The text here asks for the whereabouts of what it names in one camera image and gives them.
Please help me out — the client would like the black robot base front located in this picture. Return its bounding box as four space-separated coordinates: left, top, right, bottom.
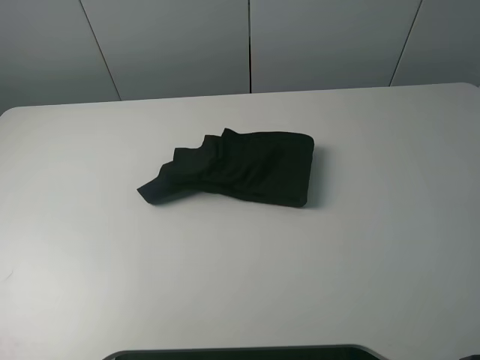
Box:
105 344 386 360

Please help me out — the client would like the black printed t-shirt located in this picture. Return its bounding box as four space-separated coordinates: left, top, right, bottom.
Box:
137 128 314 208

